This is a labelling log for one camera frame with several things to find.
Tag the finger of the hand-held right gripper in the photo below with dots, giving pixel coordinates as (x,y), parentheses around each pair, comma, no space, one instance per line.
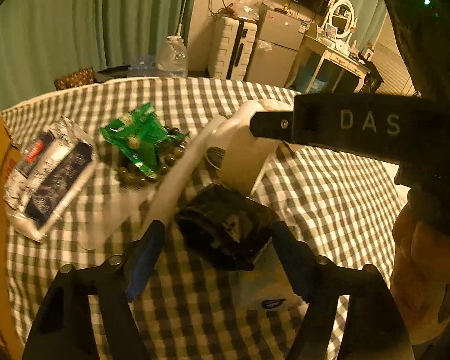
(272,123)

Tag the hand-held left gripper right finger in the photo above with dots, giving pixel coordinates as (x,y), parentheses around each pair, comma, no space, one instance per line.
(292,258)

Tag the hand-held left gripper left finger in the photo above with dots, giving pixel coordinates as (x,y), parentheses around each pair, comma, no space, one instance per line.
(146,255)

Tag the pale tissue pack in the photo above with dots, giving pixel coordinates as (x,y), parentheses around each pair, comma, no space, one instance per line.
(262,288)

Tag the black plastic packet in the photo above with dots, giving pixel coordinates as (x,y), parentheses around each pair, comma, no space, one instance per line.
(217,225)

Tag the green snack packet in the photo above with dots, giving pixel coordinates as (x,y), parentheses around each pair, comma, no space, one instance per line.
(138,138)

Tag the black and white snack packet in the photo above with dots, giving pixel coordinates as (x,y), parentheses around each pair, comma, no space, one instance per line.
(52,180)

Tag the person's right hand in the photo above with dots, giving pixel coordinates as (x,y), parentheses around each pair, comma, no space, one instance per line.
(416,262)

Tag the black bag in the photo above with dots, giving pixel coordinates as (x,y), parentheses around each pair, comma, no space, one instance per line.
(371,80)

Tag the blue waste bin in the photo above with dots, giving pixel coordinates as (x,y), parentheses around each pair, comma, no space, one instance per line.
(315,78)

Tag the white dressing table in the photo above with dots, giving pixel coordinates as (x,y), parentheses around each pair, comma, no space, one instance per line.
(345,62)

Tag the silver fridge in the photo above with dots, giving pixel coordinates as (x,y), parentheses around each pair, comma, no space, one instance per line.
(273,56)

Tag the white louvred door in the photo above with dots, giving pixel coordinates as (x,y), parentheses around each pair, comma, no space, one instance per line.
(393,63)

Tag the grey checked cloth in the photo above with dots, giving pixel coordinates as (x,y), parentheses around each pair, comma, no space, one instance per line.
(341,195)

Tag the small clear plastic bag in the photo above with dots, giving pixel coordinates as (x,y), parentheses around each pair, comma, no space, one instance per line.
(264,45)

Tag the white suitcase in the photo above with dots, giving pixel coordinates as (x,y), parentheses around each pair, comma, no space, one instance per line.
(221,48)

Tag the crumpled clear plastic bag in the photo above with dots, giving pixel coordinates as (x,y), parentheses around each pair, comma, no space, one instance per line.
(243,10)

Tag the narrow green curtain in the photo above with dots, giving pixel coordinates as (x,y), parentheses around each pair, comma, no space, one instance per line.
(363,7)

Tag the white oval mirror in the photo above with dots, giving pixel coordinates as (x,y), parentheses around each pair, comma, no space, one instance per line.
(332,9)

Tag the large clear water jug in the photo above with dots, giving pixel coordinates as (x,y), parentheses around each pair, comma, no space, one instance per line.
(172,58)

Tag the wrapped pack of bottles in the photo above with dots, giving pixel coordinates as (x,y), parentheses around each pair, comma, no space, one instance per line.
(140,63)

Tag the white pole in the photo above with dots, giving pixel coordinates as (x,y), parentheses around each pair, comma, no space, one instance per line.
(183,7)

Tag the black clothes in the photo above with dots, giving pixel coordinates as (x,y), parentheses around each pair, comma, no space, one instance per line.
(112,72)

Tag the brown patterned bag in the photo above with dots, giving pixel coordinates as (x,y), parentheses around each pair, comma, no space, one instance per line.
(75,78)

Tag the wide green curtain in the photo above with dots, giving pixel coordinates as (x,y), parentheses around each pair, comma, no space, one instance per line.
(78,18)

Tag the small picture frame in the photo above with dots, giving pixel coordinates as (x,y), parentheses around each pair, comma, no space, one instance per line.
(330,30)

